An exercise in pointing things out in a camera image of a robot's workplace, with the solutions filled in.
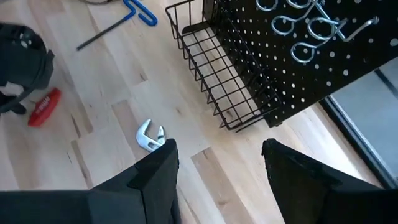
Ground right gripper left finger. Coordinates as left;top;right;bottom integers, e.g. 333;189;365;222
0;138;182;224

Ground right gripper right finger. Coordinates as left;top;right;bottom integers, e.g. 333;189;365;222
261;138;398;224

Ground black-handled groove joint pliers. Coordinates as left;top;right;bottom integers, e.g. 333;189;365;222
136;119;166;153

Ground red T-handle hex key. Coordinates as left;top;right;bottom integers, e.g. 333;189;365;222
27;87;62;128

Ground black metal pegboard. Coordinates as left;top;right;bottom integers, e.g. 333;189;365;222
203;0;398;128

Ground blue T-handle hex key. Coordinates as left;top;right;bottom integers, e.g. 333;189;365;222
76;0;159;52

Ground black wire basket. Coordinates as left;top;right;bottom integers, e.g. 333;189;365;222
165;0;282;133

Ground silver ring tool rack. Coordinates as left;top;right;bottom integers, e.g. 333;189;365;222
255;0;381;65

